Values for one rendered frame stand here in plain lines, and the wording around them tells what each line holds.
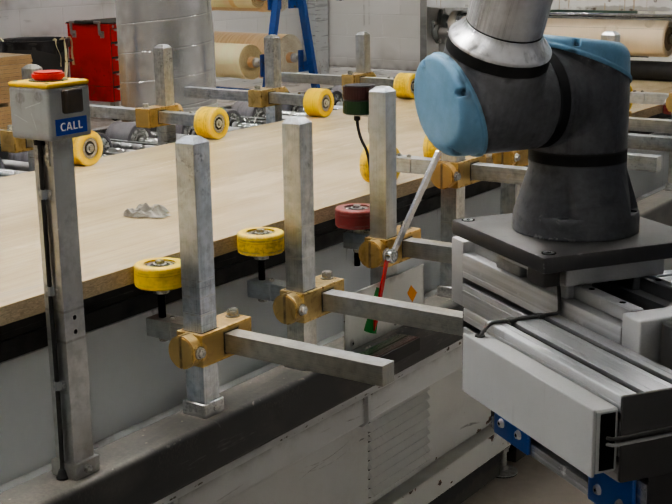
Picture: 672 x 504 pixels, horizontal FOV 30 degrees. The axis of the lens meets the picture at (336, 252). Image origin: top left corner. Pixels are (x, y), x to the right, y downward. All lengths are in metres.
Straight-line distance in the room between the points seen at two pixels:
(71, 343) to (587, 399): 0.71
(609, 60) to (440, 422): 1.70
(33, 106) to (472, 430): 1.88
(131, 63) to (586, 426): 5.11
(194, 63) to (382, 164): 4.01
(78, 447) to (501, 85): 0.74
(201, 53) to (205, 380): 4.40
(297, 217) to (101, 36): 8.41
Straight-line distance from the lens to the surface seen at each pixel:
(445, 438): 3.07
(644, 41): 4.43
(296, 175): 1.97
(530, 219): 1.48
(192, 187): 1.78
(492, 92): 1.36
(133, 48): 6.16
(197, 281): 1.81
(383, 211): 2.19
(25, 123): 1.58
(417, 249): 2.22
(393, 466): 2.87
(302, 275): 2.01
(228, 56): 9.20
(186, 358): 1.82
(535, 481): 3.37
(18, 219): 2.34
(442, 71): 1.37
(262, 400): 1.94
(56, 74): 1.57
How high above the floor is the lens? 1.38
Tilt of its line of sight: 14 degrees down
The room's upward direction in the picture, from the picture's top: 1 degrees counter-clockwise
